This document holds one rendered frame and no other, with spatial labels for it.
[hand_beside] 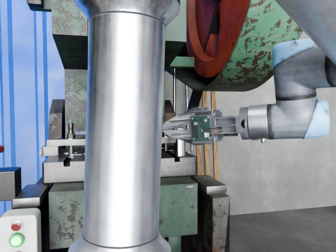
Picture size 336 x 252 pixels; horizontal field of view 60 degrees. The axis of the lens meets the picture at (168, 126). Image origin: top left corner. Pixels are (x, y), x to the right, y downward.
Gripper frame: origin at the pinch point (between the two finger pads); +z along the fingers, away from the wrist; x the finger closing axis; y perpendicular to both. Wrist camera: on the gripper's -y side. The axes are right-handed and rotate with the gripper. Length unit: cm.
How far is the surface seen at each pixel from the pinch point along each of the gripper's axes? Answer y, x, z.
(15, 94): -68, -27, 140
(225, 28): -36.0, -32.5, -8.6
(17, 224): 26.1, 17.0, 23.6
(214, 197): -7.1, 19.1, -8.7
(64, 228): 11.8, 23.4, 25.3
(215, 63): -34.0, -20.6, -4.6
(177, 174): -15.0, 14.7, 4.9
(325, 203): -224, 82, -46
